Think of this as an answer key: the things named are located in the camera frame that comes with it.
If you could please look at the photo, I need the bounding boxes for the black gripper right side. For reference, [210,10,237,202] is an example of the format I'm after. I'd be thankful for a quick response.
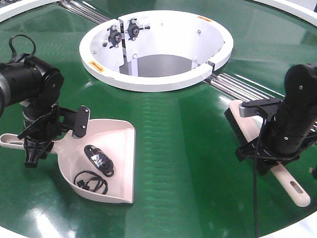
[235,97,317,176]

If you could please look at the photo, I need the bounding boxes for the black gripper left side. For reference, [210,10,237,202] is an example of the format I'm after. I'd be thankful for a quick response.
[18,100,90,168]

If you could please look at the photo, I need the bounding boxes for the pink hand brush black bristles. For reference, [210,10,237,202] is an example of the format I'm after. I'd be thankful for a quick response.
[228,100,311,207]

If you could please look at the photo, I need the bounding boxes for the black cable with label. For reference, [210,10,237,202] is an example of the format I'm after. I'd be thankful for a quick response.
[84,144,115,178]

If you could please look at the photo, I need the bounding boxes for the pink plastic dustpan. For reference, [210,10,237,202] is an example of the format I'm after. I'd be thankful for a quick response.
[0,119,136,203]

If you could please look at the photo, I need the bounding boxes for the thin black cable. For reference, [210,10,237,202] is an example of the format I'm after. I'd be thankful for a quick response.
[73,171,108,195]

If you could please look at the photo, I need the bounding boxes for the green conveyor belt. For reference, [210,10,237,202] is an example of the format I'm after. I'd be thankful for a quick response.
[0,0,317,238]

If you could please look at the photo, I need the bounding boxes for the steel rollers right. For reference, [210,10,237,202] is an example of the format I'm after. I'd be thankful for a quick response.
[207,73,317,142]

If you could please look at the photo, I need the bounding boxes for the steel rollers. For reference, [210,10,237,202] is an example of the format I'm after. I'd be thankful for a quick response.
[207,73,317,142]
[58,0,110,24]

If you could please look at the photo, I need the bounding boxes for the orange warning label front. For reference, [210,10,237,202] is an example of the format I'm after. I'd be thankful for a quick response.
[89,60,105,72]

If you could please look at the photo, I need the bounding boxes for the orange warning label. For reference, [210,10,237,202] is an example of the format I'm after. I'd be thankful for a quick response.
[89,60,105,72]
[198,15,212,22]

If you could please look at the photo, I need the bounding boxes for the orange warning label rear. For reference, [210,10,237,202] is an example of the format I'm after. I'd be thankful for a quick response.
[198,15,212,22]

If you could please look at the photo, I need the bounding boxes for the white outer rim top right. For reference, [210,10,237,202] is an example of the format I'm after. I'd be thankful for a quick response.
[255,0,317,26]

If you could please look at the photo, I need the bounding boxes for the white rim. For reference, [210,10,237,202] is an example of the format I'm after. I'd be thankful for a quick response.
[0,0,57,22]
[255,0,317,26]

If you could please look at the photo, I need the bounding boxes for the steel rollers top left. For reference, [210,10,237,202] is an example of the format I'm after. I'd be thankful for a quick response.
[58,0,110,24]

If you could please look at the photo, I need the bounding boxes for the white outer rim top left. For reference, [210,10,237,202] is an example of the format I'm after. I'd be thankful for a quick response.
[0,0,57,22]

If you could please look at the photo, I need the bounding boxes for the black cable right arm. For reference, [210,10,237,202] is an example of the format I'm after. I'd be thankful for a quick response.
[252,119,268,238]

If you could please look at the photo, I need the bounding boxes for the white central ring housing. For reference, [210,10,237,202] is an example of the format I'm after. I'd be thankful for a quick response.
[79,10,234,92]

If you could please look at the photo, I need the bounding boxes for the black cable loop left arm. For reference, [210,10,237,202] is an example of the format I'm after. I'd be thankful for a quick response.
[8,34,37,63]

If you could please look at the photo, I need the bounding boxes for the left black bearing mount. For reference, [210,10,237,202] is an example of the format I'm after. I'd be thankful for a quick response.
[107,25,122,49]

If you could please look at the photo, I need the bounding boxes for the black bearing mount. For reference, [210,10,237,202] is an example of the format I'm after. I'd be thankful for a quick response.
[107,25,122,49]
[126,18,151,41]

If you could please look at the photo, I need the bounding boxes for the right black bearing mount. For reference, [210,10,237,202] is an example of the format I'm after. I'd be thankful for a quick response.
[126,18,151,41]

